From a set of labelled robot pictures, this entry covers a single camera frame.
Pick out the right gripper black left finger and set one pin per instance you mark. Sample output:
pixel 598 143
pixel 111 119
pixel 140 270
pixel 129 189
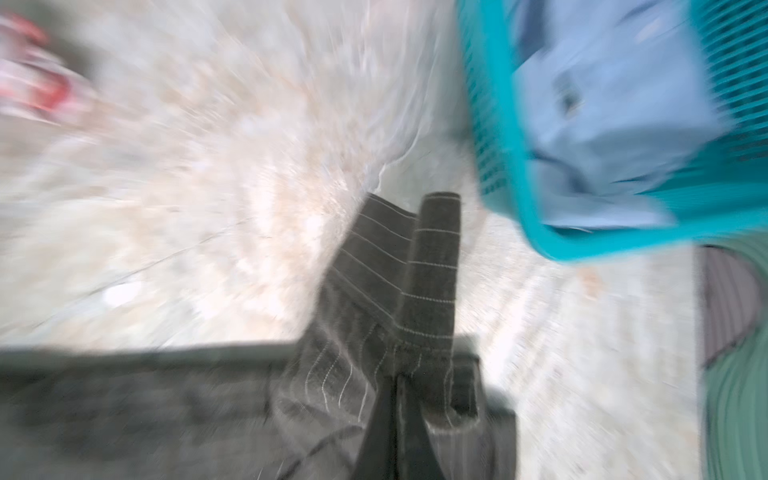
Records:
pixel 376 458

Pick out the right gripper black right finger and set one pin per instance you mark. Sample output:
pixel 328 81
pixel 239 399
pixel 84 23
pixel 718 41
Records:
pixel 415 457

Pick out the dark grey pinstriped shirt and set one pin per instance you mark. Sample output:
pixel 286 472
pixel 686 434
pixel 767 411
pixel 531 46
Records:
pixel 385 308

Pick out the teal plastic basket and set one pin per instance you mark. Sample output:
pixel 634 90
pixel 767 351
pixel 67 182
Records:
pixel 721 193

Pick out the light blue shirt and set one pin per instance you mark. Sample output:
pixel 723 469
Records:
pixel 616 98

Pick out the small pink figurine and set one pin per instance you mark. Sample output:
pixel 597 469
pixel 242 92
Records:
pixel 36 84

